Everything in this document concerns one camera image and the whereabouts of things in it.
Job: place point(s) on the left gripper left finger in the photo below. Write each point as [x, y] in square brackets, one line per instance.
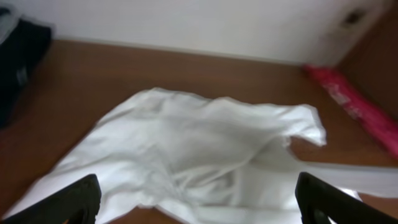
[77, 203]

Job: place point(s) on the red t-shirt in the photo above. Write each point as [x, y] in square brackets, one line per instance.
[374, 121]

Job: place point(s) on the white t-shirt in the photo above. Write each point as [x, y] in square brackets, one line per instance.
[202, 160]

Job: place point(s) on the folded black clothes stack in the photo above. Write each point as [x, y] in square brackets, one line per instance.
[23, 45]

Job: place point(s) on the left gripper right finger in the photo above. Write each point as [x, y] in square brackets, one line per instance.
[322, 203]

